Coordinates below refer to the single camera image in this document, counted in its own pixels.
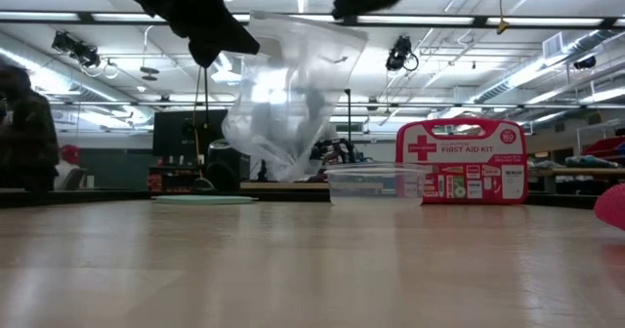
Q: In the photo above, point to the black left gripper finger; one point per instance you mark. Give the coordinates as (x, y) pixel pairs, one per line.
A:
(234, 30)
(217, 37)

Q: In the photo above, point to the black background robot arm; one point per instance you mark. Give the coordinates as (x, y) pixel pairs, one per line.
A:
(337, 150)

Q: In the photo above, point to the red elastic bandage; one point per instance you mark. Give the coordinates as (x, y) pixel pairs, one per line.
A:
(612, 208)

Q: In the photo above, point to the black monitor screen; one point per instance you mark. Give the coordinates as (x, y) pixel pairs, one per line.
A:
(190, 133)

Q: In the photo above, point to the red first aid kit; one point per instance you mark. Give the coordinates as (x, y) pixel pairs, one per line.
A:
(464, 172)

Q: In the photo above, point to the wooden background robot table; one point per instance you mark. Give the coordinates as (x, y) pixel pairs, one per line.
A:
(273, 186)

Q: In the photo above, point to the clear plastic container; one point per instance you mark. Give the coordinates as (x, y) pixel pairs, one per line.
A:
(371, 191)

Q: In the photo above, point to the person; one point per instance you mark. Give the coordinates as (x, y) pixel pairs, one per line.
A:
(70, 169)
(29, 133)

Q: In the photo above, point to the yellow hanging plug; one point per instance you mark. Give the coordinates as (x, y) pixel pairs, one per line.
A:
(503, 25)

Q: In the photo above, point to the clear plastic zip bag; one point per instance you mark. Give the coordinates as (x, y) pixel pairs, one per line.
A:
(288, 98)

